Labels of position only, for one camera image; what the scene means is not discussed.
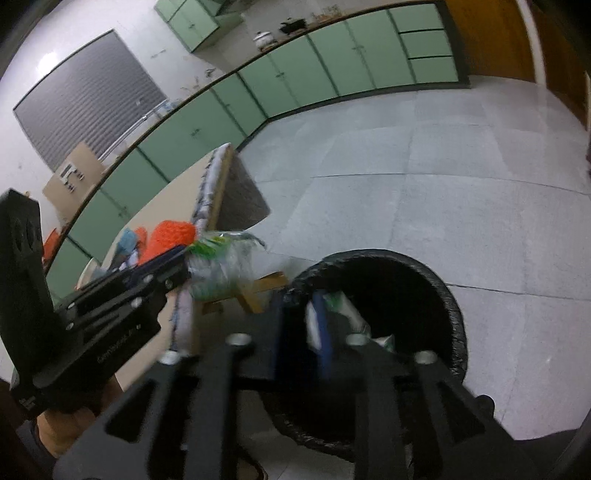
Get black lined bin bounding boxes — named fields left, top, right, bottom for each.
left=263, top=248, right=468, bottom=462

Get wooden table with beige top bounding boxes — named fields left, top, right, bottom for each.
left=76, top=143, right=288, bottom=361

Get printed tablecloth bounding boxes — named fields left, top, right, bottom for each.
left=171, top=143, right=271, bottom=356

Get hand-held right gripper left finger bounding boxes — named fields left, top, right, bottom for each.
left=53, top=294, right=291, bottom=480

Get metal pipe rail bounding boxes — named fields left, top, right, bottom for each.
left=102, top=108, right=160, bottom=160

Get green floor cabinet row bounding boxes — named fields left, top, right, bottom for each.
left=44, top=2, right=472, bottom=301

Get light blue crumpled wrapper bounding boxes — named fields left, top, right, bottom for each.
left=115, top=229, right=140, bottom=256

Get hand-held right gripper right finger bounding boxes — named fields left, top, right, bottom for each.
left=305, top=294, right=542, bottom=480

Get grey window blind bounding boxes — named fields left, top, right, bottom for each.
left=13, top=29, right=168, bottom=172

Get clear plastic bottle green label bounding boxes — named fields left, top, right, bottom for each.
left=185, top=231, right=267, bottom=303

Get person's left hand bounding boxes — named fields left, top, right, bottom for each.
left=34, top=376, right=122, bottom=459

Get green wall cabinets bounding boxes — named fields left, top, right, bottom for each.
left=154, top=0, right=245, bottom=52

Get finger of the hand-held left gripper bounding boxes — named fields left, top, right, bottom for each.
left=76, top=246, right=188, bottom=296
left=59, top=262, right=191, bottom=334

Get orange foam net sleeve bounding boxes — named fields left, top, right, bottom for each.
left=137, top=220, right=198, bottom=267

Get brown wooden door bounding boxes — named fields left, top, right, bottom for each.
left=444, top=0, right=537, bottom=85

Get cardboard panel with switches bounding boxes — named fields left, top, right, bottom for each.
left=42, top=141, right=105, bottom=223

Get white green packet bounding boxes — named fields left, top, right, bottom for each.
left=322, top=292, right=398, bottom=354

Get orange bag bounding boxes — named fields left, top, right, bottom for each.
left=43, top=228, right=62, bottom=274

